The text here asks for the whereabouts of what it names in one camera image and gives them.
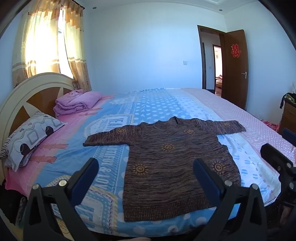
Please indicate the cream wooden bed headboard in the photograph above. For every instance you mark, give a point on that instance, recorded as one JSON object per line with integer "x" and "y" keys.
{"x": 27, "y": 92}

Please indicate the brown door frame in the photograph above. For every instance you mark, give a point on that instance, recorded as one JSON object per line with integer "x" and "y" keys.
{"x": 204, "y": 58}

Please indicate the grey patterned pillow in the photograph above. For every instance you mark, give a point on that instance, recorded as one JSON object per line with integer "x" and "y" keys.
{"x": 30, "y": 136}

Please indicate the dark clothes on cabinet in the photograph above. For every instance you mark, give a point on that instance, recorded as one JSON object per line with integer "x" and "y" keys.
{"x": 288, "y": 98}

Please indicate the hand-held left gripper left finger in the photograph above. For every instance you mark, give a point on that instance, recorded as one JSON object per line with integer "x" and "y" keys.
{"x": 85, "y": 182}

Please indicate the folded pink quilt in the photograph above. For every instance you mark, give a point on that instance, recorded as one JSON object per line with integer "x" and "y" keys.
{"x": 74, "y": 102}

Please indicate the person's left hand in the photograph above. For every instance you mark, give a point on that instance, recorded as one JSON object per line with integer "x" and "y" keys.
{"x": 138, "y": 239}

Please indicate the red paper door decoration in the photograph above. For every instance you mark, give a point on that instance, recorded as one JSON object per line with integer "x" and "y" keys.
{"x": 235, "y": 50}

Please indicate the pink dotted bed sheet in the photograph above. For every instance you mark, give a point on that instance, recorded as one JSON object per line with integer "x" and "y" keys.
{"x": 245, "y": 115}

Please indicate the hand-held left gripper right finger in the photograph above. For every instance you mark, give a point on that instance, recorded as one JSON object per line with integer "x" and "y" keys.
{"x": 208, "y": 183}

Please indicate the red patterned cloth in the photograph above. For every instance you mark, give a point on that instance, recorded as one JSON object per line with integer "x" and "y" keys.
{"x": 271, "y": 126}

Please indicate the brown wooden door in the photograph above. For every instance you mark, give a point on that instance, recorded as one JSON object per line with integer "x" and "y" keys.
{"x": 234, "y": 69}

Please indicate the wooden cabinet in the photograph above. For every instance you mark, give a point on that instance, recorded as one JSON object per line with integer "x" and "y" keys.
{"x": 289, "y": 118}

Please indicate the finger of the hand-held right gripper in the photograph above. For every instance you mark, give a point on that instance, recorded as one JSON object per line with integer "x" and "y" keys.
{"x": 289, "y": 136}
{"x": 275, "y": 154}

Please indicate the brown knit sweater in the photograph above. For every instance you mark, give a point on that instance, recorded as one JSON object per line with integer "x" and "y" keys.
{"x": 166, "y": 166}

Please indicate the sofa in next room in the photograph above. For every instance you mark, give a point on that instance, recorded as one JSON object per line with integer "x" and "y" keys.
{"x": 219, "y": 83}

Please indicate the bed with blue sheet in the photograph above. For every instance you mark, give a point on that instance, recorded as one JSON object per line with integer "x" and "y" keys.
{"x": 148, "y": 109}

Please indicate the dark clothes pile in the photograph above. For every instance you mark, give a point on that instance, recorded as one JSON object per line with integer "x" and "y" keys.
{"x": 10, "y": 204}

